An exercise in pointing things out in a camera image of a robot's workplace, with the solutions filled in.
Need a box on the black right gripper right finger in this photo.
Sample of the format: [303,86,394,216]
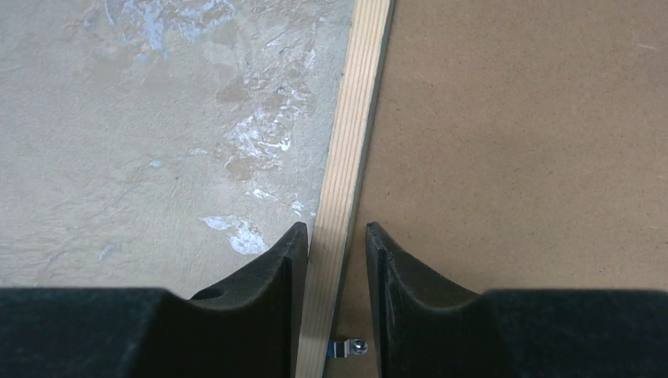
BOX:
[366,223,667,377]

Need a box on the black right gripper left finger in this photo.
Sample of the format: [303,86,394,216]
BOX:
[1,222,308,377]

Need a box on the brown frame backing board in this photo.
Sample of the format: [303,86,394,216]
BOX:
[325,1,667,377]

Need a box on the metal frame turn clip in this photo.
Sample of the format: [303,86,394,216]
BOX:
[326,338,369,358]

